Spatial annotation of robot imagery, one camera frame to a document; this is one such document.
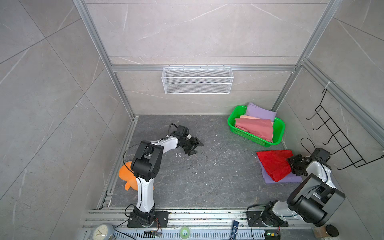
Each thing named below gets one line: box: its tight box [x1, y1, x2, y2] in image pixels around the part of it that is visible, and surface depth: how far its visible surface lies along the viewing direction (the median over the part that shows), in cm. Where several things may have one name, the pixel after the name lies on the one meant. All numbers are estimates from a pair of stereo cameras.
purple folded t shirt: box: [257, 152, 303, 184], surface depth 87 cm
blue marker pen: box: [230, 220, 239, 240], surface depth 70 cm
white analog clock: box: [92, 223, 114, 240], surface depth 68 cm
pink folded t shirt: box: [235, 115, 274, 143], surface depth 103 cm
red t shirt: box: [256, 150, 294, 183], surface depth 86 cm
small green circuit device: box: [265, 232, 281, 240], surface depth 72 cm
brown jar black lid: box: [313, 224, 339, 238], surface depth 65 cm
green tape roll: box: [180, 226, 190, 240], surface depth 71 cm
